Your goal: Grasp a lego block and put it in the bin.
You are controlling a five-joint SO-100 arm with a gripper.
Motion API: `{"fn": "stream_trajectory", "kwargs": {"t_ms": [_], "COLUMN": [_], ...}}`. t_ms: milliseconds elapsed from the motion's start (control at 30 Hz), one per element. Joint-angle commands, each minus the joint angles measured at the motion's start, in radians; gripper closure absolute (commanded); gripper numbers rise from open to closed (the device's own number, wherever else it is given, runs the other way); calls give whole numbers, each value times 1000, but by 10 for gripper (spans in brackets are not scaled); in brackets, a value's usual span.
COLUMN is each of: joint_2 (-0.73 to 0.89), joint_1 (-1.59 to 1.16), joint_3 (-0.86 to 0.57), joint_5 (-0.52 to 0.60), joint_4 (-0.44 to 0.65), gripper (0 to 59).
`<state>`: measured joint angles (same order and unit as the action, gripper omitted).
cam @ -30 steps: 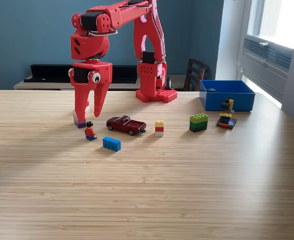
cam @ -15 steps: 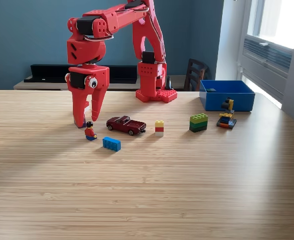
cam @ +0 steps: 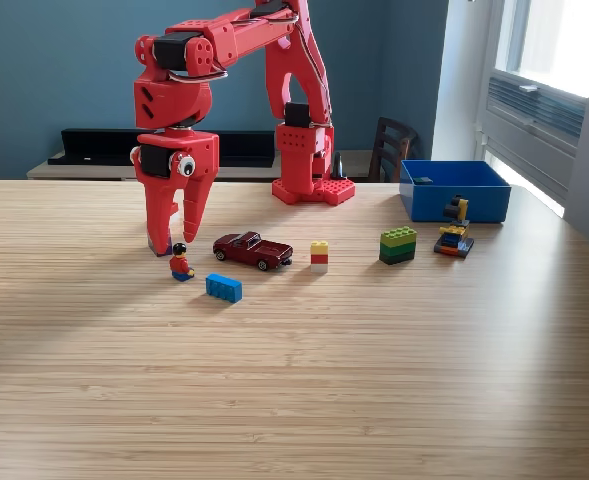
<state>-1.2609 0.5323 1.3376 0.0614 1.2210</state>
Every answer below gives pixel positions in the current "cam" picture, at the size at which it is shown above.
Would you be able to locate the blue plastic bin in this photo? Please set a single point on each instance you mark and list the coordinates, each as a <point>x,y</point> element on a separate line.
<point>474,205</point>

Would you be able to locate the blue brick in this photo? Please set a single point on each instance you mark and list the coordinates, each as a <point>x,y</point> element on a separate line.
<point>224,289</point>

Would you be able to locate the grey vent grille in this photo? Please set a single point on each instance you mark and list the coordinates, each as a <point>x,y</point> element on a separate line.
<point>549,112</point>

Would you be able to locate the small yellow toy digger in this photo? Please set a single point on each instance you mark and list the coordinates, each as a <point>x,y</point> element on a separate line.
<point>454,235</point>

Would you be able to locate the black table clamp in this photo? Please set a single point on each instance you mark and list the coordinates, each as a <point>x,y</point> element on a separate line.
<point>339,167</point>

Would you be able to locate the yellow red white brick stack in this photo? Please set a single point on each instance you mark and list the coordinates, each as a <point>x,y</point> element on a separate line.
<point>319,257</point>

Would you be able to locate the dark red toy pickup car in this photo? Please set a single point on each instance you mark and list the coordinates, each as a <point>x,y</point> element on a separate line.
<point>251,250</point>

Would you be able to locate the pale wooden sideboard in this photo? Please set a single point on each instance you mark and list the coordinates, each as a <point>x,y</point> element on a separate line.
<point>99,171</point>

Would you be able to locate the small white window latch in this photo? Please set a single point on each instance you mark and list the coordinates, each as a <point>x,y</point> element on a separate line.
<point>529,88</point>

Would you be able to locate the pink purple brick stack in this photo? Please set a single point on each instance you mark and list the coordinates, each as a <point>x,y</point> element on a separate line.
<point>151,246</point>

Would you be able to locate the toy figure red shirt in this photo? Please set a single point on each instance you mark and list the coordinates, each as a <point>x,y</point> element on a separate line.
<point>179,264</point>

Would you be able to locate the dark grey brick stack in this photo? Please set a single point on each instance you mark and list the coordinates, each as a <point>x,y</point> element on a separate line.
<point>424,180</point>

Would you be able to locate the green brick stack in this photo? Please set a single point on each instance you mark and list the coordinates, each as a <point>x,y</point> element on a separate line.
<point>398,245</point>

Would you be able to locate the white window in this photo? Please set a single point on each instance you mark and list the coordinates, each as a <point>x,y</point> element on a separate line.
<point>559,40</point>

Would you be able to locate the dark wooden chair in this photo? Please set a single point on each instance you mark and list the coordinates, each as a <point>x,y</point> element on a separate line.
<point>391,145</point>

